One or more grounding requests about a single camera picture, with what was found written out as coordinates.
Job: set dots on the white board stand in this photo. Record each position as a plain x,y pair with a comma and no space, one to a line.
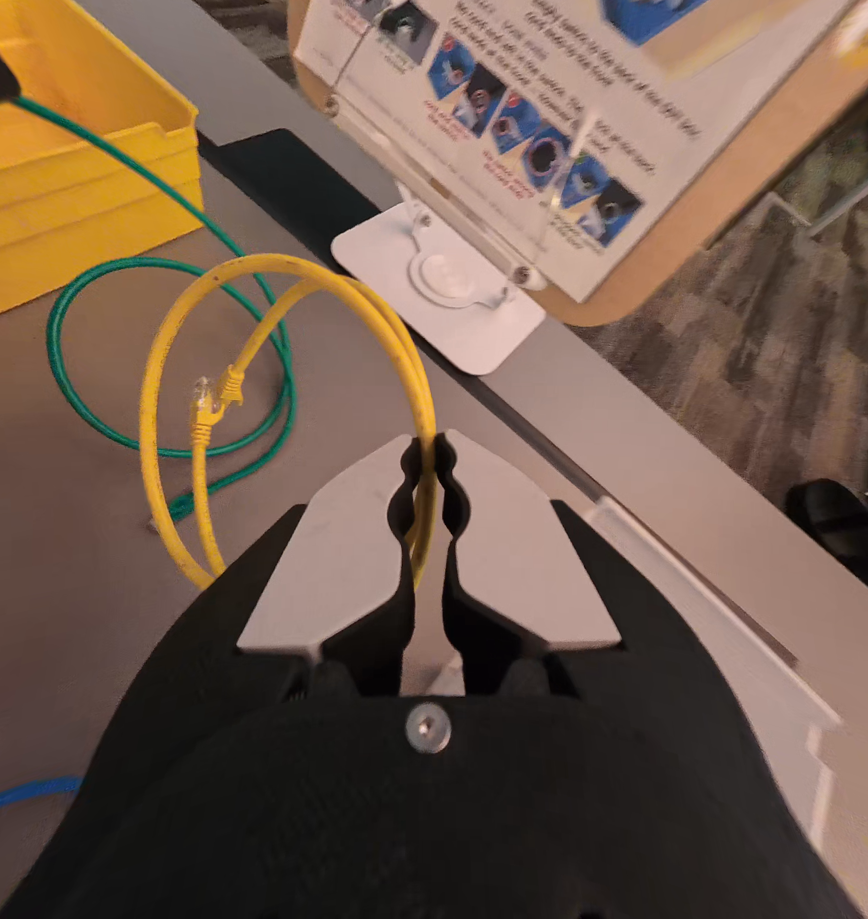
477,337

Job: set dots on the yellow plastic bin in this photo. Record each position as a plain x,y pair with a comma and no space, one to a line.
82,215

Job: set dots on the instruction sheet on cardboard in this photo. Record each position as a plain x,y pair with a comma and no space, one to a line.
549,72

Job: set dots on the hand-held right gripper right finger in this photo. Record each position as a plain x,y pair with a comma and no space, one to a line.
527,560

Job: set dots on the black office chair base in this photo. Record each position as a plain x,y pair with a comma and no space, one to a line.
843,517

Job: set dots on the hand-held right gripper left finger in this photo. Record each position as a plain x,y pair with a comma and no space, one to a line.
333,560

